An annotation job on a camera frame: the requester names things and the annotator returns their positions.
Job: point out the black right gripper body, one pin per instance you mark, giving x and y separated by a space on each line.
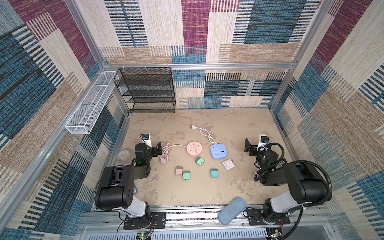
252 149

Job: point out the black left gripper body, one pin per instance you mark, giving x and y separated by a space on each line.
155 150

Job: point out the green plug adapter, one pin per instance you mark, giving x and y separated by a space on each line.
186 175

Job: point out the green plug adapter cube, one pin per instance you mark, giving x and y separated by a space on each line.
200 161

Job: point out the teal plug adapter cube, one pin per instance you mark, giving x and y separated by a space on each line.
214 173

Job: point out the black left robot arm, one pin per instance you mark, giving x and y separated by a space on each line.
115 191

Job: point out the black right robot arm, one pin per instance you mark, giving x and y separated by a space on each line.
309 184

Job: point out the pink plug adapter cube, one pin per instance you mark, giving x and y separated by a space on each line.
179 171

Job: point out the white square adapter cube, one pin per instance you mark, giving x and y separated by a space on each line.
228 164

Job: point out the blue square power strip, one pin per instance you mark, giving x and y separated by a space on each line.
218 151

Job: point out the clear tape roll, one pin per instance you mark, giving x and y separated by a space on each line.
124 155

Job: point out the pink round power strip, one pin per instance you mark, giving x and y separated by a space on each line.
194 149

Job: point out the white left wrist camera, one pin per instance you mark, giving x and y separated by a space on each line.
146 138

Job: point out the black wire shelf rack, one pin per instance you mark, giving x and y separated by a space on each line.
147 90

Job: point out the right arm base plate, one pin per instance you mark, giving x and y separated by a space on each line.
259 217

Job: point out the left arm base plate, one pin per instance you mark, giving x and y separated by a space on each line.
155 220

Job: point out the white wire mesh basket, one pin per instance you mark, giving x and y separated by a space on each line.
87 113

